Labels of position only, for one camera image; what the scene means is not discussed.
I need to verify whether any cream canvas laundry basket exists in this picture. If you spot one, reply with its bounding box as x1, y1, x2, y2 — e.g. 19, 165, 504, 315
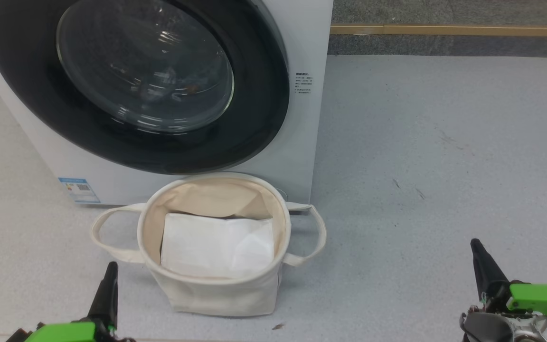
91, 172, 327, 317

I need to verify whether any white front-load washing machine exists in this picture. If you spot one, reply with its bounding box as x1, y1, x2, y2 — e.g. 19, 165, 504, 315
0, 0, 334, 206

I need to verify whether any white cloth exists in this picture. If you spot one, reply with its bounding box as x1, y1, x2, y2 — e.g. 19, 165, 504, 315
160, 213, 275, 279

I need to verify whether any blue energy label sticker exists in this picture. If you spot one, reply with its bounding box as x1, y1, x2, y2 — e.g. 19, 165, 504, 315
58, 177, 101, 204

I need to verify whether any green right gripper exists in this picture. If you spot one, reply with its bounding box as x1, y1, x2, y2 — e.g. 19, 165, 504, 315
460, 238, 547, 342

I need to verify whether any small black text label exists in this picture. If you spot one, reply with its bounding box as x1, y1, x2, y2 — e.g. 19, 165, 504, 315
295, 72, 313, 95

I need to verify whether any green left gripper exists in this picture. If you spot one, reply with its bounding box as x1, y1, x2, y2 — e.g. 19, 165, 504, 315
5, 261, 136, 342

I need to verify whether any grey washing machine door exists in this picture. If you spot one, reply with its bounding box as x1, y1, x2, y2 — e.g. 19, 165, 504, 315
0, 0, 291, 175

